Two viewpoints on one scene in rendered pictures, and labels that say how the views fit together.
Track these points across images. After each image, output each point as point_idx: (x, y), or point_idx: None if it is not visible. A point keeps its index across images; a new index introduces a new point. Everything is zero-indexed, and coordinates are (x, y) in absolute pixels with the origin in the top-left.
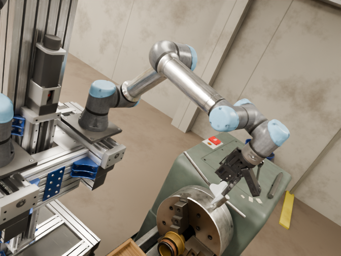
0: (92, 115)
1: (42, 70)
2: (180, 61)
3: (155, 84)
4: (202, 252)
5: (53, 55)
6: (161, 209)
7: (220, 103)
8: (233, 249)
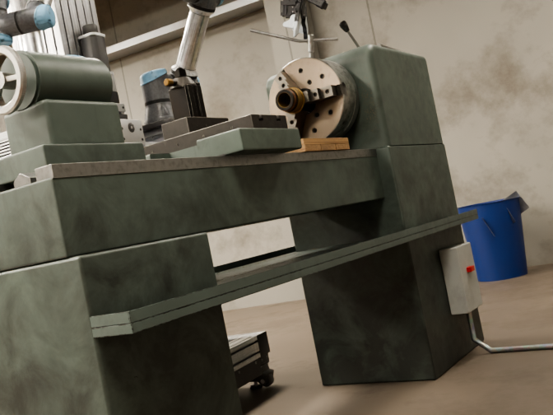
0: (156, 104)
1: (93, 53)
2: None
3: (201, 34)
4: (322, 87)
5: (96, 34)
6: (272, 111)
7: None
8: (370, 99)
